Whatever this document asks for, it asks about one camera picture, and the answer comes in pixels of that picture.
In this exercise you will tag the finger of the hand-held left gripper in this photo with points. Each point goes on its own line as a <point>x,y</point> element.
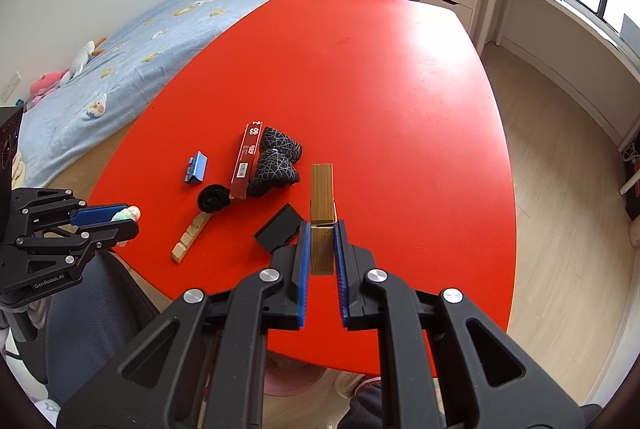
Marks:
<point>117,233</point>
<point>95,214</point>

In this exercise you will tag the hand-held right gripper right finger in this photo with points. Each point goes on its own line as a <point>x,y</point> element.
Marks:
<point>341,281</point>

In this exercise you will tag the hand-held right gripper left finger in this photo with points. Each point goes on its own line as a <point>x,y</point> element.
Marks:
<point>302,281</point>

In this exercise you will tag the pastel paper ball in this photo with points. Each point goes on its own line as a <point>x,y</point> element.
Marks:
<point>127,212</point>

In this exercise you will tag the gold rectangular box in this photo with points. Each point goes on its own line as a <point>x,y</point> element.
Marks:
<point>321,209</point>

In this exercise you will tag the small black box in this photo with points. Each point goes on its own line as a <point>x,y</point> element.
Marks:
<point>280,233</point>

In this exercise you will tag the beige notched wooden strip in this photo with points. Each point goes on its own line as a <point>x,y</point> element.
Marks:
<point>190,236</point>

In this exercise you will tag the person's dark grey clothing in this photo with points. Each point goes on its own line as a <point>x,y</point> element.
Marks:
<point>100,324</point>

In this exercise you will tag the cream fluffy cloth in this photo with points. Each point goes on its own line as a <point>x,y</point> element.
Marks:
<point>20,166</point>

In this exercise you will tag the black round fluffy ball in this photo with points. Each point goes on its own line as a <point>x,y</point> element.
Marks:
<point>212,199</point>

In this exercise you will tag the blue metal clip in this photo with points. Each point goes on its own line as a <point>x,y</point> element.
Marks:
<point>195,168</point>

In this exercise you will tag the white slipper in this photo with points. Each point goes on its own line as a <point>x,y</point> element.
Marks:
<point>356,384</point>

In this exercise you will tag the black patterned cloth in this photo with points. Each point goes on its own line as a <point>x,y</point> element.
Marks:
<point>276,156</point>

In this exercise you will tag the long red box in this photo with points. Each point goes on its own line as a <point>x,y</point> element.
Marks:
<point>246,161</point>

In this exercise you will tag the pink plush toy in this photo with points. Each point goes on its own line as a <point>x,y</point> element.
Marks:
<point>45,86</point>

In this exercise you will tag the white duck plush toy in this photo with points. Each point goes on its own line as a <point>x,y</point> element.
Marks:
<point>80,59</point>

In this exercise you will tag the bed with blue sheet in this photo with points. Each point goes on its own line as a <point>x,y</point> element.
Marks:
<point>150,39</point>

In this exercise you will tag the white wall socket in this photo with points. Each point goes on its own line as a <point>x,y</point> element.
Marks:
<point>10,86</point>

